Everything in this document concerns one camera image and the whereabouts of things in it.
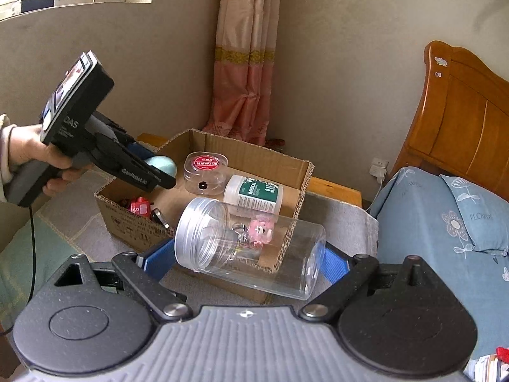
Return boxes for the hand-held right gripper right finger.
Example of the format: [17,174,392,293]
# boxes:
[298,247,450,323]

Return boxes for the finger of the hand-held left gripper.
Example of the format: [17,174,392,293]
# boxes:
[95,133,178,192]
[119,131,160,160]

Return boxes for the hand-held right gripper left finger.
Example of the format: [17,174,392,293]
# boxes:
[53,239,195,323]

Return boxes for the light green round case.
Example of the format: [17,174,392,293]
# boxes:
[144,156,178,178]

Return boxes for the red toy car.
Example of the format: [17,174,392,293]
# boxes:
[129,197,154,217]

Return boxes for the cardboard box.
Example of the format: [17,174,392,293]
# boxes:
[94,128,315,306]

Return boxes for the black silver keychain tool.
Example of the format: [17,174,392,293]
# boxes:
[151,207,171,229]

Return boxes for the large clear plastic jar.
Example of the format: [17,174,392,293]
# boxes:
[174,197,327,301]

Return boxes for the clear round container red label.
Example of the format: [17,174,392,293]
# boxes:
[184,151,230,195]

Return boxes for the white bottle green label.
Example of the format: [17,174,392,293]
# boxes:
[223,174,285,216]

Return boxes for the person's left forearm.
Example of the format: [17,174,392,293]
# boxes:
[0,113,18,203]

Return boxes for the person's left hand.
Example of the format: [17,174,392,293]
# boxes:
[8,124,91,197]

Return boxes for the blue floral bed sheet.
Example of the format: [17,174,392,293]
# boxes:
[368,166,509,367]

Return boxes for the pink curtain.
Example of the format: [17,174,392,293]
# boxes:
[201,0,285,146]

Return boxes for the blue floral pillow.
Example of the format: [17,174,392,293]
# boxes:
[439,173,509,255]

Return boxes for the wooden bed headboard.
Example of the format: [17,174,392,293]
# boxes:
[395,40,509,203]

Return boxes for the pink keychain charm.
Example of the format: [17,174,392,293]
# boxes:
[233,214,275,247]

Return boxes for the white power cable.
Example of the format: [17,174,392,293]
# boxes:
[366,175,386,209]

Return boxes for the white wall socket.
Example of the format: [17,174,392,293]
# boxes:
[369,158,389,180]

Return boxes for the black cable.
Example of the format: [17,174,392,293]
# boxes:
[0,205,38,337]

